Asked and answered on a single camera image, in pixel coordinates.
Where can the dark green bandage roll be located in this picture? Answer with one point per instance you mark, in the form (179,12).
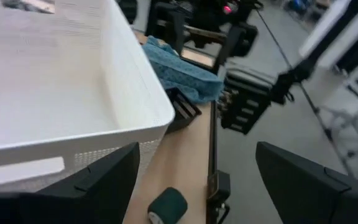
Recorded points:
(169,203)

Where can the blue patterned cloth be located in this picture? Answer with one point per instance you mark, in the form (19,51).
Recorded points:
(182,74)

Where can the black metal table frame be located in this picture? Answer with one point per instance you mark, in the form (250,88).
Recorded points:
(212,140)

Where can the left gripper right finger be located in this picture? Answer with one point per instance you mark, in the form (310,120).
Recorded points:
(306,199)

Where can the large white woven basket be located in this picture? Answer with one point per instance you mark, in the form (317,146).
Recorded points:
(57,77)

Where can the black slotted equipment box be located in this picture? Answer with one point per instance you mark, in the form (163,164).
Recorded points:
(244,109)

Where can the black tripod stand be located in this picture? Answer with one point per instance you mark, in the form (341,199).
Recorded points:
(291,77)

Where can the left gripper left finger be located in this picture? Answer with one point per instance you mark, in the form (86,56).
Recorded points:
(89,193)

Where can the small black slotted basket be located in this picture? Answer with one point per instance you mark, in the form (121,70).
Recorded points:
(183,109)

